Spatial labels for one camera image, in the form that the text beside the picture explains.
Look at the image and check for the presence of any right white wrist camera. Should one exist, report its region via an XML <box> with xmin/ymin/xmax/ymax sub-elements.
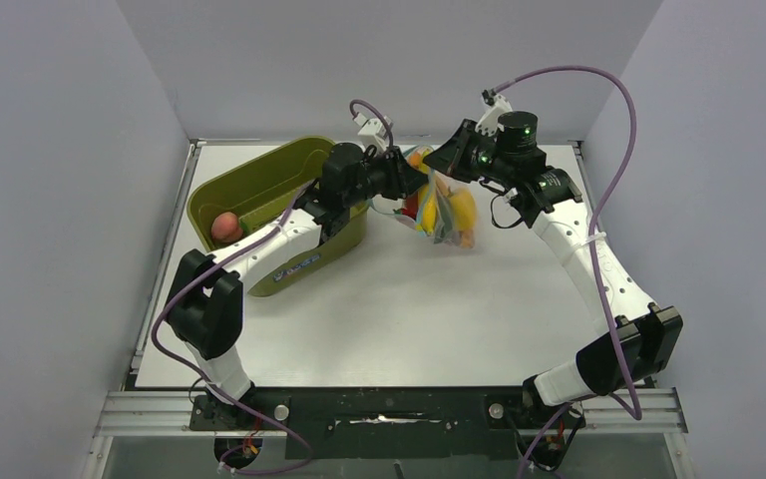
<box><xmin>475</xmin><ymin>90</ymin><xmax>513</xmax><ymax>137</ymax></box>

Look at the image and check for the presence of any olive green plastic bin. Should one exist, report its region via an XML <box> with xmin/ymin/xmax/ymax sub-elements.
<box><xmin>188</xmin><ymin>136</ymin><xmax>368</xmax><ymax>297</ymax></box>

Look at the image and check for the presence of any purple cable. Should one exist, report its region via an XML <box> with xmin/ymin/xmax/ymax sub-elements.
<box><xmin>482</xmin><ymin>65</ymin><xmax>643</xmax><ymax>422</ymax></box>
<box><xmin>150</xmin><ymin>99</ymin><xmax>395</xmax><ymax>476</ymax></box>

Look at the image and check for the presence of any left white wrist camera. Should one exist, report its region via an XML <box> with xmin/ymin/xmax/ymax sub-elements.
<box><xmin>353</xmin><ymin>113</ymin><xmax>394</xmax><ymax>154</ymax></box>

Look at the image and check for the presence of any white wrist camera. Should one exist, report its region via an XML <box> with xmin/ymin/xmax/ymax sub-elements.
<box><xmin>353</xmin><ymin>113</ymin><xmax>394</xmax><ymax>154</ymax></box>
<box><xmin>475</xmin><ymin>90</ymin><xmax>513</xmax><ymax>137</ymax></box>

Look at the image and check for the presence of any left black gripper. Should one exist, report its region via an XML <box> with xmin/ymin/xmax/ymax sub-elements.
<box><xmin>344</xmin><ymin>145</ymin><xmax>429</xmax><ymax>209</ymax></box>

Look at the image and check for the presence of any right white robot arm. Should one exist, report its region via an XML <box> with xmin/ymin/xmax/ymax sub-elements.
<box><xmin>424</xmin><ymin>111</ymin><xmax>683</xmax><ymax>426</ymax></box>

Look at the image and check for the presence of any yellow toy banana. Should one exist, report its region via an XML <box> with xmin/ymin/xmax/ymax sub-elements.
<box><xmin>416</xmin><ymin>184</ymin><xmax>438</xmax><ymax>237</ymax></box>

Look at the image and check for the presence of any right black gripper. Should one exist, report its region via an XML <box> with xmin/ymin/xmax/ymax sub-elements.
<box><xmin>423</xmin><ymin>120</ymin><xmax>514</xmax><ymax>186</ymax></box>

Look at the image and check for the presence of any pink toy peach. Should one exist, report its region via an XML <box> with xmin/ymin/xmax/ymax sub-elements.
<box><xmin>210</xmin><ymin>212</ymin><xmax>244</xmax><ymax>244</ymax></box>

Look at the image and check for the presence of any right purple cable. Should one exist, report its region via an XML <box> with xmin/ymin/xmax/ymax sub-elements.
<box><xmin>482</xmin><ymin>65</ymin><xmax>643</xmax><ymax>422</ymax></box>

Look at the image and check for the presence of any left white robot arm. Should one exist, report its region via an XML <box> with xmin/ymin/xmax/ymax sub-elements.
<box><xmin>156</xmin><ymin>143</ymin><xmax>428</xmax><ymax>404</ymax></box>

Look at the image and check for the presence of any clear zip top bag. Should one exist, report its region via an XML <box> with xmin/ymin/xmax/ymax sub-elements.
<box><xmin>368</xmin><ymin>146</ymin><xmax>478</xmax><ymax>249</ymax></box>

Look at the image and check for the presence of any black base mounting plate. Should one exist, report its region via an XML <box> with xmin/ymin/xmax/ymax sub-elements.
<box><xmin>190</xmin><ymin>386</ymin><xmax>585</xmax><ymax>469</ymax></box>

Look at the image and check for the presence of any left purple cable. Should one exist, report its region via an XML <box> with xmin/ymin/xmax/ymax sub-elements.
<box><xmin>150</xmin><ymin>99</ymin><xmax>395</xmax><ymax>476</ymax></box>

